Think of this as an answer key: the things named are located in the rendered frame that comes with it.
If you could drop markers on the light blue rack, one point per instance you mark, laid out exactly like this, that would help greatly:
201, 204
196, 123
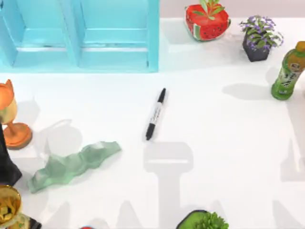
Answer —
114, 35

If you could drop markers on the green crumpled cloth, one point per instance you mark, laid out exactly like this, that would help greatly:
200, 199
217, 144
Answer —
71, 164

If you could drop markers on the green bottle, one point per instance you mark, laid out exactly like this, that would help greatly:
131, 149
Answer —
287, 74

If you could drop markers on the green plant black pot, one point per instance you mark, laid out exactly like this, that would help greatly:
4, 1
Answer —
205, 220

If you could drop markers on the red watermelon plant pot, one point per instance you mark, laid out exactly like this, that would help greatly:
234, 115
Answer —
206, 26

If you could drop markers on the black marker pen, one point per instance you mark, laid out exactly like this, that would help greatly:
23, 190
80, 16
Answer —
156, 114

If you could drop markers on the purple flower black pot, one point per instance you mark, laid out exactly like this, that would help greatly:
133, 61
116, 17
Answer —
258, 45

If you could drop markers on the gold trophy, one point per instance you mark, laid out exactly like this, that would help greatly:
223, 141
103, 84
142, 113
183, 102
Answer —
10, 210

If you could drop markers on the orange trophy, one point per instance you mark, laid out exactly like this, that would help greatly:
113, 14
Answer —
12, 124

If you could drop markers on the red round object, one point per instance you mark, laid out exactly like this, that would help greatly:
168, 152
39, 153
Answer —
87, 227

